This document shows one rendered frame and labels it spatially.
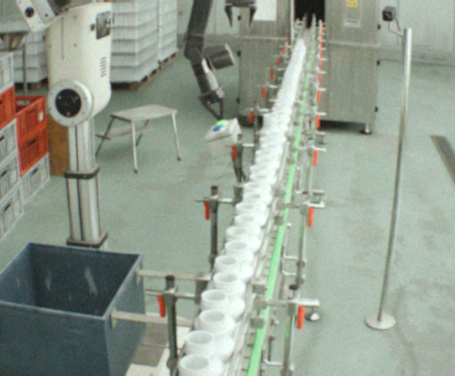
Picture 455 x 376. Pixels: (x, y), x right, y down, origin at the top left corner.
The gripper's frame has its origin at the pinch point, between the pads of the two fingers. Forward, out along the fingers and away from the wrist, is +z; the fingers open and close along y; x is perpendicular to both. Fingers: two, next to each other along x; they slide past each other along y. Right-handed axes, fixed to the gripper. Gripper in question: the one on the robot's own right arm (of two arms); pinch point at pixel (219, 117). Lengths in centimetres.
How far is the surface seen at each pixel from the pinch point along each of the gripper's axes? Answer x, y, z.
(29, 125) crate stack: 179, 205, 0
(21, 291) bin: 46, -69, 13
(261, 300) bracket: -20, -101, 12
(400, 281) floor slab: -37, 117, 134
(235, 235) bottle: -18, -93, 3
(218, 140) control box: 0.5, -10.0, 4.3
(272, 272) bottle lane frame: -17, -74, 20
